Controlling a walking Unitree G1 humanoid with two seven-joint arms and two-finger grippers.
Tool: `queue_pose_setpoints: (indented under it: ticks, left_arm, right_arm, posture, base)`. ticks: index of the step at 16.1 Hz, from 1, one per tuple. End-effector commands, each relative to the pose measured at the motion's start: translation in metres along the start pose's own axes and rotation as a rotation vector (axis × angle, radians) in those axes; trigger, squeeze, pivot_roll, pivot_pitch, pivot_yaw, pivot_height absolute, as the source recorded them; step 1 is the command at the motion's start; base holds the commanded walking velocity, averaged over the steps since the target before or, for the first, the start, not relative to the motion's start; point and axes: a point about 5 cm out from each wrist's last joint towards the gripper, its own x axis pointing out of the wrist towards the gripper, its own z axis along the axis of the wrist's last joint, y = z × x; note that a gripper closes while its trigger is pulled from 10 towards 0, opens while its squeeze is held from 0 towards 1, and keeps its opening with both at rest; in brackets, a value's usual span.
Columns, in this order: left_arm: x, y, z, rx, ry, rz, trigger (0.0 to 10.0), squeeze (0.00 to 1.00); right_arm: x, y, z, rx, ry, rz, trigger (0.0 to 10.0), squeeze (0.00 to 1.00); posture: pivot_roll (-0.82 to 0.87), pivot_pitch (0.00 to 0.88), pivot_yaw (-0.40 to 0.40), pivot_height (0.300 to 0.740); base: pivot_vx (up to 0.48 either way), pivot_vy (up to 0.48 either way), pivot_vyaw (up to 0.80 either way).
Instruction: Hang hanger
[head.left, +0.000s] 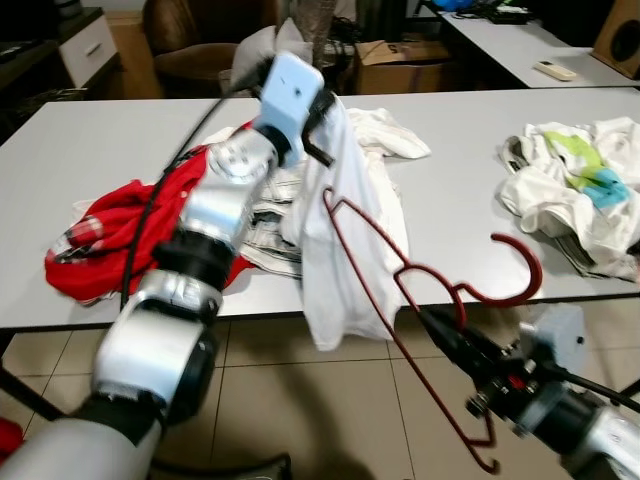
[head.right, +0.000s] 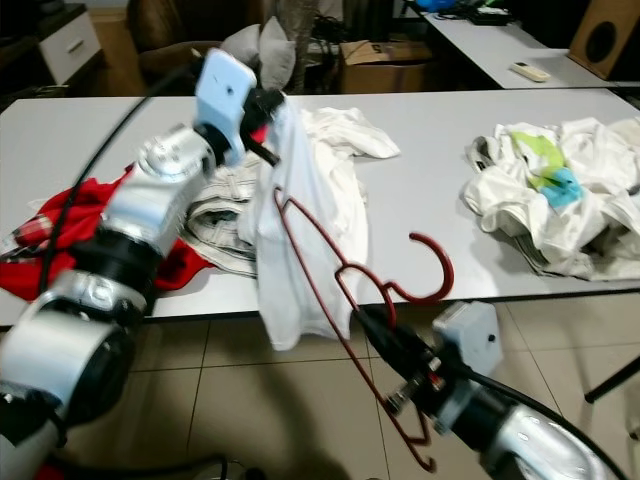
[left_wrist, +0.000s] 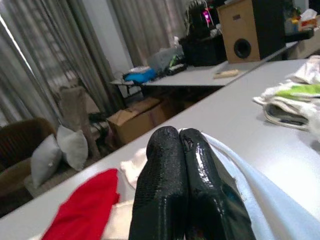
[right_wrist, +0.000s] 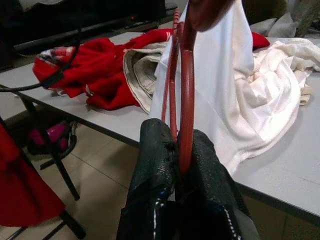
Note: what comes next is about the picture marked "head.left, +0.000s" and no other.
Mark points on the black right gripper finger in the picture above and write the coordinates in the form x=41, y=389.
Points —
x=465, y=338
x=450, y=352

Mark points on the plain white shirt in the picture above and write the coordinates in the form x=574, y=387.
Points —
x=340, y=280

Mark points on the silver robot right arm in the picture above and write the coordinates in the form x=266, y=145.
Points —
x=600, y=450

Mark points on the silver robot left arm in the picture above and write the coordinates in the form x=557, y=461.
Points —
x=150, y=350

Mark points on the open cardboard box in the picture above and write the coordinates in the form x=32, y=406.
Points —
x=400, y=75

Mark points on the white grey fabric bundle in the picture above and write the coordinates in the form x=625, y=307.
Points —
x=260, y=50

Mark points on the beige striped garment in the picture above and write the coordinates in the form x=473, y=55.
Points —
x=270, y=230

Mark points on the grey table with black legs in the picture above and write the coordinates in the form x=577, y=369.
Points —
x=450, y=130

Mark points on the brown armchair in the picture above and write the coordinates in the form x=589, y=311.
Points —
x=190, y=50

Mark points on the white garment green blue print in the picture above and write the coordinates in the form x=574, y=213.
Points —
x=560, y=210

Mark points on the white desk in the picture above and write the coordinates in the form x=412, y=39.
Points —
x=500, y=45

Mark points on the white remote control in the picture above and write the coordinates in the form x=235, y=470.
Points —
x=555, y=71

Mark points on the white drawer cabinet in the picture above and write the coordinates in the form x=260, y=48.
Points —
x=90, y=50

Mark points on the red knit garment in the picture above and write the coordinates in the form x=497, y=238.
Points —
x=100, y=250

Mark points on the wooden speaker box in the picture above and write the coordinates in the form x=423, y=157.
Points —
x=620, y=40

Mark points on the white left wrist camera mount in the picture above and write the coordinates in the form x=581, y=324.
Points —
x=290, y=95

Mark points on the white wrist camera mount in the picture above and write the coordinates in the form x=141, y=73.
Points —
x=290, y=95
x=560, y=335

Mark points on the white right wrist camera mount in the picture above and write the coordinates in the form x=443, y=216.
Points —
x=560, y=335

